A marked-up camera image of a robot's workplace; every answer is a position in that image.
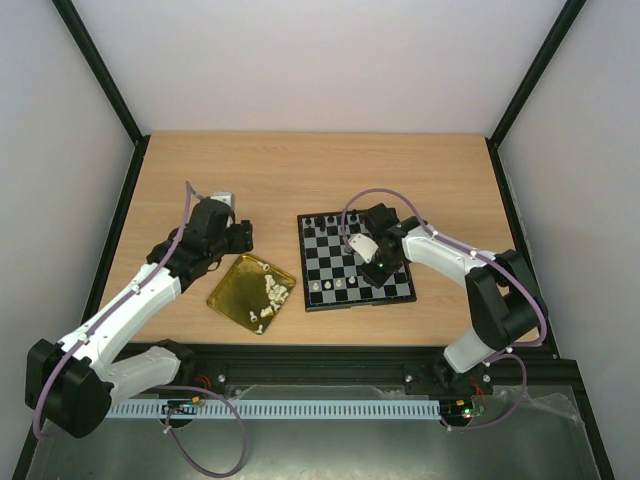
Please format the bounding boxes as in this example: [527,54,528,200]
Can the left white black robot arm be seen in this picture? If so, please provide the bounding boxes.
[25,192,253,439]

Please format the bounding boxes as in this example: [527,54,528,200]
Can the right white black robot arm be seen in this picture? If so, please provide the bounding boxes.
[346,203,547,392]

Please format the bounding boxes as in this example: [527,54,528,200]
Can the black chess pieces row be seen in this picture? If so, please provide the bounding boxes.
[297,210,368,238]

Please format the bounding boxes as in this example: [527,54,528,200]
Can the black grey chess board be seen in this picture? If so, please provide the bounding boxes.
[297,221,417,312]

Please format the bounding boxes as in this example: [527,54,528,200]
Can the white chess piece pile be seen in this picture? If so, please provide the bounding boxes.
[259,262,289,318]

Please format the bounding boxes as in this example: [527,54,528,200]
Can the gold metal tray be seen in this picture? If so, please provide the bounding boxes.
[206,253,296,335]

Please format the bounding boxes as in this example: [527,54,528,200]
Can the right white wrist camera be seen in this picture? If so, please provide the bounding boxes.
[348,233,379,264]

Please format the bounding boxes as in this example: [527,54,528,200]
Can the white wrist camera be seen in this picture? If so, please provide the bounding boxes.
[210,191,235,209]
[348,233,379,264]

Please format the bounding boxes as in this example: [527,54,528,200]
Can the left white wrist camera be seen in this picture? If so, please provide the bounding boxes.
[210,191,235,209]

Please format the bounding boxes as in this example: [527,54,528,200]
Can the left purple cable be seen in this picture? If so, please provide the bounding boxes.
[31,180,247,475]

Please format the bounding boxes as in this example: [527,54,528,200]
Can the purple cable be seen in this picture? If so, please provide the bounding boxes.
[31,180,247,475]
[341,187,547,432]

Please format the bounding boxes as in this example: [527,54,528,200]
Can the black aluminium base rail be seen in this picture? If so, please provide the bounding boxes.
[172,344,585,397]

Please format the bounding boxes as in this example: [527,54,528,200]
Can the light blue slotted cable duct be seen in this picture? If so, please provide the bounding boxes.
[107,399,441,421]

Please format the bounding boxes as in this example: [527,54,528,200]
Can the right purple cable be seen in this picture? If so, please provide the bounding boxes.
[341,187,547,432]

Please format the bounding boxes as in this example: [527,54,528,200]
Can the left black frame post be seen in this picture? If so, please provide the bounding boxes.
[51,0,146,146]

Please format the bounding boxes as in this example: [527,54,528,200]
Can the black frame post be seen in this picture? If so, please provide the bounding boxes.
[489,0,587,149]
[51,0,146,146]

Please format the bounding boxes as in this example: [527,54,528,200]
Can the right black frame post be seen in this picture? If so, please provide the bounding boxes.
[489,0,587,149]

